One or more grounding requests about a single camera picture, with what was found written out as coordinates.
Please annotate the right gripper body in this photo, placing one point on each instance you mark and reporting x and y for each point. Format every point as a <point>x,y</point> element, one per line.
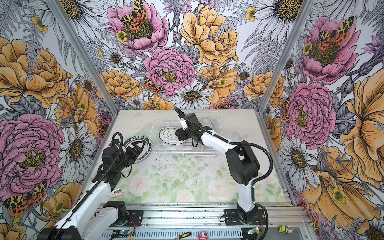
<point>184,133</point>

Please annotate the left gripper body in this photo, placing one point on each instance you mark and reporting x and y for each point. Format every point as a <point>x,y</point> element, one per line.
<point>128,158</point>

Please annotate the white plate cloud emblem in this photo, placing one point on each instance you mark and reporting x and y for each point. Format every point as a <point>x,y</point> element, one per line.
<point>168,136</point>

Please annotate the green red rimmed plate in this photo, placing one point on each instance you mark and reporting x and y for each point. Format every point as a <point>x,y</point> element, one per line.
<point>143,145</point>

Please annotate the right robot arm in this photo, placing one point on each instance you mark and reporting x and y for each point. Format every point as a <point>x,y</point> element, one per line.
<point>242,162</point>

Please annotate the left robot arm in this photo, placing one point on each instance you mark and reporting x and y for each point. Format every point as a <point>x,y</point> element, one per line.
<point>90,217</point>

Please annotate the blue white porcelain bowl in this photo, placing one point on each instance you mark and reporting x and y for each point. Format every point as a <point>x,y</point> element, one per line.
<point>207,123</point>

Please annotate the pink round object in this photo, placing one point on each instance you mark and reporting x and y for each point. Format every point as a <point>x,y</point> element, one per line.
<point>203,236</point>

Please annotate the small green display device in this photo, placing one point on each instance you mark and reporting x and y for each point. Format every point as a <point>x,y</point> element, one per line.
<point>285,229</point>

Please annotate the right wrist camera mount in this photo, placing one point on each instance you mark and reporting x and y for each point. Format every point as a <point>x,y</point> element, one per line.
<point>183,123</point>

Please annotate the white wire dish rack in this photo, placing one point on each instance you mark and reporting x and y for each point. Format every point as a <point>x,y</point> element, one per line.
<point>189,148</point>

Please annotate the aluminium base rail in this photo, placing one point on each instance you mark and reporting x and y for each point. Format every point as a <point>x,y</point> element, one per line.
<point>166,216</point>

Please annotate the yellow handled screwdriver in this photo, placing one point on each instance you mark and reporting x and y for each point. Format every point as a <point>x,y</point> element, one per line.
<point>182,236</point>

